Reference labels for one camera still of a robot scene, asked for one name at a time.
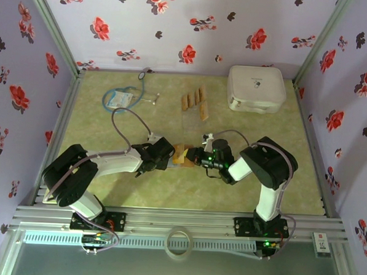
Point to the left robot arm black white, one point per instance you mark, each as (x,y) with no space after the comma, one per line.
(67,174)

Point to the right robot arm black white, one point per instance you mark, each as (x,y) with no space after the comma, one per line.
(268,163)

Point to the white blue sealed packet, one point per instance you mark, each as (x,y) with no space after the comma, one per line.
(119,99)

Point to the blue tube stethoscope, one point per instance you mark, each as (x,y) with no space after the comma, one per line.
(142,86)

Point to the white zipped medical case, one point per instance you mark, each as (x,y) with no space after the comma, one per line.
(255,86)

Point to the clear tape roll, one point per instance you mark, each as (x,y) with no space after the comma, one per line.
(178,256)

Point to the small green circuit board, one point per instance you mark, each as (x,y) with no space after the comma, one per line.
(96,239)
(268,244)

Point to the small white red label box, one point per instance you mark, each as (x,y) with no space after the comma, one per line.
(321,244)

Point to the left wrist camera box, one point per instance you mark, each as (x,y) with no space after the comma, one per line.
(152,138)

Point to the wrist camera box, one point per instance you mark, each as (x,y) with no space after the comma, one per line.
(152,138)
(208,140)

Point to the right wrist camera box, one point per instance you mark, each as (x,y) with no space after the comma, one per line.
(208,140)

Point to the aluminium frame cross rail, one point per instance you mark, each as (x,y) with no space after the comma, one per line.
(179,219)

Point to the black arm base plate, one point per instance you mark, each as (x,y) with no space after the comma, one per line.
(117,221)
(243,227)

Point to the aluminium frame side rail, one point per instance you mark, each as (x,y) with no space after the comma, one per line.
(67,106)
(306,119)

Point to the aluminium frame upright post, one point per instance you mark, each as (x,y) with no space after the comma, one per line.
(54,29)
(320,43)

